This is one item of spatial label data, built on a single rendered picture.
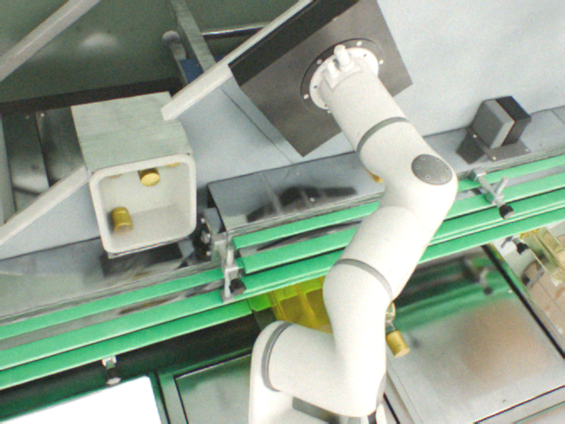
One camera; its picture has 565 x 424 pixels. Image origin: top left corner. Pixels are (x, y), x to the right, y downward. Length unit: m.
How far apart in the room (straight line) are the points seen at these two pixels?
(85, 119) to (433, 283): 0.93
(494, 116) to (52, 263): 0.98
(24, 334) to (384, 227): 0.69
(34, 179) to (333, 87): 0.93
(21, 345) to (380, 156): 0.71
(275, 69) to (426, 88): 0.42
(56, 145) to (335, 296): 1.17
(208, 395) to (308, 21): 0.75
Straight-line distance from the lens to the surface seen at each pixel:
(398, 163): 0.81
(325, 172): 1.20
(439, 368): 1.38
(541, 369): 1.49
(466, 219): 1.34
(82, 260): 1.17
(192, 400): 1.22
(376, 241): 0.71
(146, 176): 1.00
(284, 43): 0.93
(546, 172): 1.44
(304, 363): 0.68
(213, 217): 1.09
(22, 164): 1.66
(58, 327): 1.13
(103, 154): 0.96
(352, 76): 0.93
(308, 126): 1.04
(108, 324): 1.11
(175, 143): 0.97
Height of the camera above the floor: 1.47
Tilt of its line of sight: 33 degrees down
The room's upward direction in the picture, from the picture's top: 154 degrees clockwise
